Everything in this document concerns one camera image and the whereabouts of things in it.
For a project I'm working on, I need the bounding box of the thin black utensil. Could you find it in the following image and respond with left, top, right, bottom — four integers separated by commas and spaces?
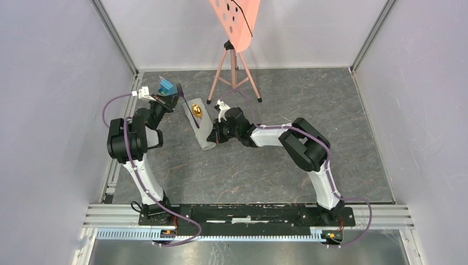
176, 82, 200, 129

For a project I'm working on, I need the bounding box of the grey cloth napkin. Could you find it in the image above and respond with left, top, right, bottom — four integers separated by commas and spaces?
183, 98, 216, 151

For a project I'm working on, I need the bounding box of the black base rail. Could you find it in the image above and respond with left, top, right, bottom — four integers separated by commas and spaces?
130, 198, 356, 247

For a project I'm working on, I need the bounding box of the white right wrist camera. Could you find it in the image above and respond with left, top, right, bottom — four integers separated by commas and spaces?
215, 99, 231, 123

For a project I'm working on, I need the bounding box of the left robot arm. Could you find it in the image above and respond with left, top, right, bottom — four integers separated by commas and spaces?
105, 93, 179, 225

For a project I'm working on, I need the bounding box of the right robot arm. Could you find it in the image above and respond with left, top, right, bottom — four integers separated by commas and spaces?
207, 103, 344, 219

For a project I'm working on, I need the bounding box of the blue toy brick figure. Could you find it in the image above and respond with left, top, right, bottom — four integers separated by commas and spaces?
158, 76, 177, 96

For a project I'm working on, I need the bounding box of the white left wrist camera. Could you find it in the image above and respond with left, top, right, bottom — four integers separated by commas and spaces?
131, 86, 157, 102

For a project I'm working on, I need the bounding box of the pink perforated board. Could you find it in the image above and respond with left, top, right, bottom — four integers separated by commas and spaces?
209, 0, 260, 52

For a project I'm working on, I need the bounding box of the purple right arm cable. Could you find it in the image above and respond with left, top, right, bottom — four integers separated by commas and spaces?
219, 89, 374, 250

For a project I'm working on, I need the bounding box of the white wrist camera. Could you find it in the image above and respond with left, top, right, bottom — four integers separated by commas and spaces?
131, 86, 157, 102
215, 99, 231, 123

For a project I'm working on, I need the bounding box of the gold spoon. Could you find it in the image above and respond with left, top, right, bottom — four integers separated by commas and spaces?
192, 104, 203, 120

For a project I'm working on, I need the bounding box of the pink tripod stand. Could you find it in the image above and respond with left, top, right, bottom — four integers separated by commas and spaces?
206, 40, 263, 104

